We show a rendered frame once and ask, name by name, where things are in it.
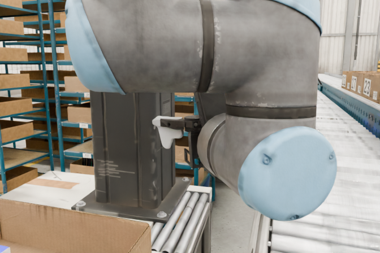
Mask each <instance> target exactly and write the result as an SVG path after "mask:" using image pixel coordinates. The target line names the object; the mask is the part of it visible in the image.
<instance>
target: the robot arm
mask: <svg viewBox="0 0 380 253"><path fill-rule="evenodd" d="M65 14H66V20H65V28H66V37H67V44H68V49H69V53H70V57H71V61H72V64H73V67H74V70H75V72H76V74H77V76H78V78H79V80H80V82H81V83H82V84H83V85H84V86H85V87H86V88H87V89H89V90H92V91H97V92H111V93H120V94H122V95H126V94H127V93H194V96H195V101H196V105H197V110H198V115H191V116H185V117H184V119H183V118H182V117H168V116H157V117H156V118H155V119H153V120H152V123H153V125H155V126H157V128H158V130H159V135H160V138H161V142H162V146H163V147H164V148H166V149H169V148H170V147H171V145H172V142H173V139H174V138H182V136H183V134H184V128H185V131H186V132H188V142H189V151H188V150H187V149H186V148H184V160H185V161H186V162H187V164H188V165H189V166H190V167H191V168H192V169H194V168H204V169H205V170H206V171H207V172H209V173H210V174H211V175H212V176H213V177H214V178H218V179H220V180H221V181H223V182H224V183H225V184H226V185H227V186H228V187H229V188H231V189H232V190H233V191H234V192H235V193H236V194H237V195H239V196H240V197H241V199H242V200H243V202H244V203H245V204H246V205H247V206H248V207H250V208H252V209H254V210H256V211H258V212H260V213H261V214H263V215H264V216H266V217H268V218H270V219H273V220H278V221H292V220H297V219H300V218H302V217H305V216H307V215H309V214H310V213H312V212H313V211H315V210H316V209H317V208H318V207H319V206H320V205H321V204H322V203H323V202H324V201H325V200H326V198H327V197H328V195H329V194H330V191H331V190H332V188H333V186H334V182H335V179H336V172H337V161H336V155H335V152H334V150H333V147H332V145H331V144H330V142H329V141H328V140H327V139H326V138H325V136H324V135H323V134H322V133H320V132H319V131H317V130H316V116H317V106H316V105H317V90H318V64H319V38H320V36H321V35H322V25H321V23H320V2H319V0H66V5H65ZM187 153H188V154H189V157H190V162H189V161H188V155H187ZM195 159H198V160H199V161H201V162H199V161H198V163H199V164H198V165H196V164H195Z"/></svg>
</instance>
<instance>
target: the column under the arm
mask: <svg viewBox="0 0 380 253"><path fill-rule="evenodd" d="M89 94H90V113H91V124H92V133H93V136H92V144H93V164H94V183H95V189H94V190H93V191H92V192H91V193H89V194H88V195H87V196H85V197H84V198H83V199H81V200H80V201H78V202H77V203H76V204H74V205H73V206H72V207H71V209H72V210H76V211H83V212H89V213H96V214H99V215H107V216H115V217H122V218H127V219H135V220H143V221H151V222H156V223H164V224H167V222H168V220H169V218H170V217H171V215H172V214H173V212H174V211H175V209H176V207H177V205H178V204H179V202H180V200H181V199H182V197H183V195H184V194H185V192H186V191H187V189H188V187H189V186H190V184H191V182H192V178H188V177H175V138H174V139H173V142H172V145H171V147H170V148H169V149H166V148H164V147H163V146H162V142H161V138H160V135H159V130H158V128H157V126H155V125H153V123H152V120H153V119H155V118H156V117H157V116H168V117H175V93H127V94H126V95H122V94H120V93H111V92H97V91H92V90H89Z"/></svg>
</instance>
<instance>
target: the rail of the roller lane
mask: <svg viewBox="0 0 380 253"><path fill-rule="evenodd" d="M270 222H271V219H270V218H268V217H266V216H264V215H263V214H261V213H260V212H258V211H256V210H255V212H254V218H253V224H252V229H251V234H250V238H249V243H248V249H247V253H268V249H269V248H268V247H267V246H268V241H269V235H270V232H269V226H270Z"/></svg>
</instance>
